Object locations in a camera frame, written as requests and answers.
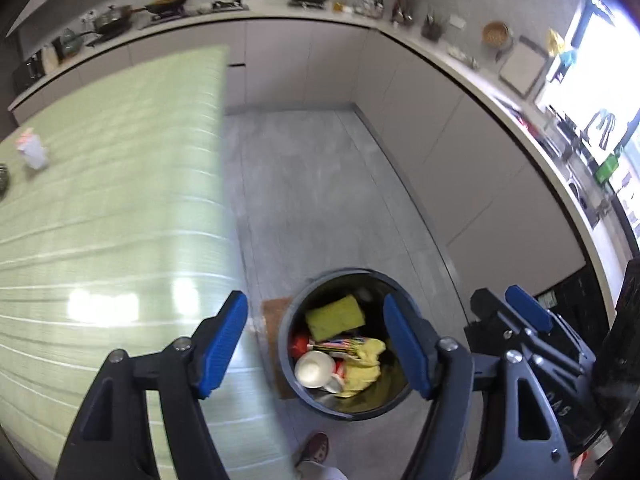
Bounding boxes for green checked tablecloth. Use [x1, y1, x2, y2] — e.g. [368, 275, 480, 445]
[0, 45, 296, 480]

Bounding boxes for black plastic crate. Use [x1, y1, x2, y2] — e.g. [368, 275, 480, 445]
[535, 260, 640, 351]

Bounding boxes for black gas stove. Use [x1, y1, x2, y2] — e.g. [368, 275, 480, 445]
[137, 0, 251, 30]

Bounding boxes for yellow hanging cloth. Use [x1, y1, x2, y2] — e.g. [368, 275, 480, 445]
[545, 27, 566, 58]

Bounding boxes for beige cutting board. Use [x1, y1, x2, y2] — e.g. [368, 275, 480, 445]
[498, 35, 548, 97]

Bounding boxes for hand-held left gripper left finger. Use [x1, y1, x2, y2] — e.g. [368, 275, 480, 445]
[54, 289, 250, 480]

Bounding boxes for black wok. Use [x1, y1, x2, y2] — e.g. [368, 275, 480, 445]
[145, 0, 192, 15]

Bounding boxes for green box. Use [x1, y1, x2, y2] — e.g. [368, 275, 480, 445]
[592, 152, 622, 184]

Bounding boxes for person's brown shoe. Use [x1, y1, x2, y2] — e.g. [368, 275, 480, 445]
[298, 432, 331, 466]

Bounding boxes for black faucet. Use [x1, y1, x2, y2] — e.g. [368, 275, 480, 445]
[582, 109, 621, 151]

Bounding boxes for crumpled white wrapper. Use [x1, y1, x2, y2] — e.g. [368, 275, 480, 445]
[14, 127, 50, 171]

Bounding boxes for white cup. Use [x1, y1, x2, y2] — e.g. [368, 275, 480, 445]
[291, 332, 337, 390]

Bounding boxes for kitchen counter with cabinets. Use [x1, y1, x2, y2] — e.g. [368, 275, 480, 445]
[7, 0, 640, 311]

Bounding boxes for metal utensil holder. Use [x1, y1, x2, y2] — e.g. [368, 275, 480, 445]
[390, 0, 417, 26]

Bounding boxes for small white dishes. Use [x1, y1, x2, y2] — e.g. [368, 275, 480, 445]
[446, 46, 481, 70]

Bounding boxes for bright window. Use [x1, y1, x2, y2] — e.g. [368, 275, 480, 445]
[535, 0, 640, 241]

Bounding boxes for black pan with glass lid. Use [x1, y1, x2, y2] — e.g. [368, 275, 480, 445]
[80, 4, 146, 38]

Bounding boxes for colorful striped wrapper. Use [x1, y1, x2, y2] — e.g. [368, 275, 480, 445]
[307, 336, 368, 356]

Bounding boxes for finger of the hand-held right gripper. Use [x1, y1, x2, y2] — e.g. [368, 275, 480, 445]
[464, 287, 586, 378]
[505, 284, 597, 368]

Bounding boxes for brown cardboard piece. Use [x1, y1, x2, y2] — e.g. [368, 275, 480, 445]
[260, 297, 296, 401]

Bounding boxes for dark knife block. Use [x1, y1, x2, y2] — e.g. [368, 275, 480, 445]
[421, 10, 448, 42]

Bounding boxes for yellow cloth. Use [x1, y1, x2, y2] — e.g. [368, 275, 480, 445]
[336, 337, 387, 399]
[545, 27, 566, 58]

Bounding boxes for teal gourd vase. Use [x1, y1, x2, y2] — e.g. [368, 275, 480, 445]
[54, 27, 81, 58]

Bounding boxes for yellow sponge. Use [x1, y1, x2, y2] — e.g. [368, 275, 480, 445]
[305, 296, 366, 342]

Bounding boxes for black induction cooker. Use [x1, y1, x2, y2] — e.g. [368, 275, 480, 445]
[85, 25, 136, 48]

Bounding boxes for dark grey trash bin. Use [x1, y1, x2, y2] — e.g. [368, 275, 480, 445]
[278, 268, 426, 422]

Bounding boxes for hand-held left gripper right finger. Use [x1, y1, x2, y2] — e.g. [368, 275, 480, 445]
[382, 292, 576, 480]

